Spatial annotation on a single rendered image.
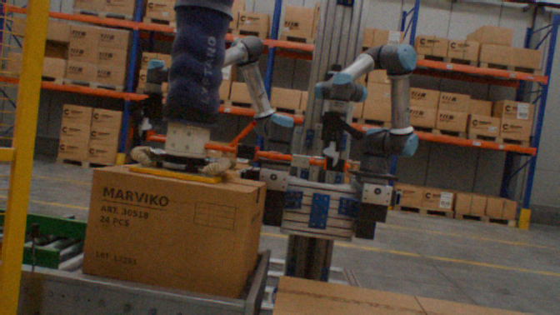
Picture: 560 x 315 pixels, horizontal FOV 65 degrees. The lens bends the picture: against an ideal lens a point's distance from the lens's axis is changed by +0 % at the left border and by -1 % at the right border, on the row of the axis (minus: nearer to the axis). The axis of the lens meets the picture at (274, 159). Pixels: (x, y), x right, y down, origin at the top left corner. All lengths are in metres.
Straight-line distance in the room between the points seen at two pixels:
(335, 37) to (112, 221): 1.48
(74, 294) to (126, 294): 0.18
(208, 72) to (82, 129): 8.13
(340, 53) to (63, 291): 1.72
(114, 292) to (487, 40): 9.03
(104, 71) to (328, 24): 7.51
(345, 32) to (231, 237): 1.36
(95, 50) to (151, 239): 8.23
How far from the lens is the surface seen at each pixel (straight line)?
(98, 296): 1.67
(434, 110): 9.39
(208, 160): 1.80
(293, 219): 2.27
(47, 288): 1.75
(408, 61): 2.12
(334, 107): 1.74
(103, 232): 1.79
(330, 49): 2.50
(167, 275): 1.73
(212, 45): 1.78
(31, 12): 1.61
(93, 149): 9.72
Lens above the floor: 1.16
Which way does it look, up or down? 3 degrees down
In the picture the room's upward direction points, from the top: 8 degrees clockwise
